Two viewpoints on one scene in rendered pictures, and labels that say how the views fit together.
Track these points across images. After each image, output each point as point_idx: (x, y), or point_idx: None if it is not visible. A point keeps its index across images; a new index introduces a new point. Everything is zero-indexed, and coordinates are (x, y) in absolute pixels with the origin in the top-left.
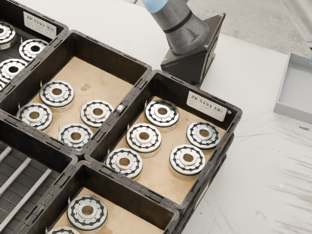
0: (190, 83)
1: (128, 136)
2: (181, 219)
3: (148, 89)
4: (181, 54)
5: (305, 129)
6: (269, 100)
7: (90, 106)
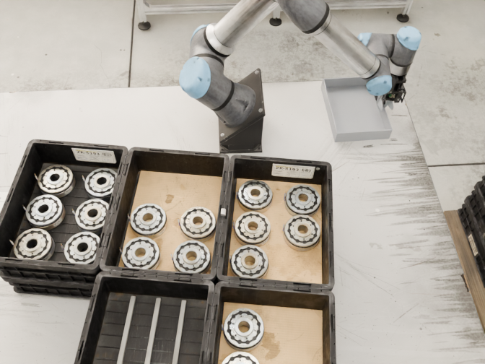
0: (252, 146)
1: (238, 232)
2: None
3: (233, 177)
4: (237, 125)
5: (369, 146)
6: (327, 132)
7: (187, 217)
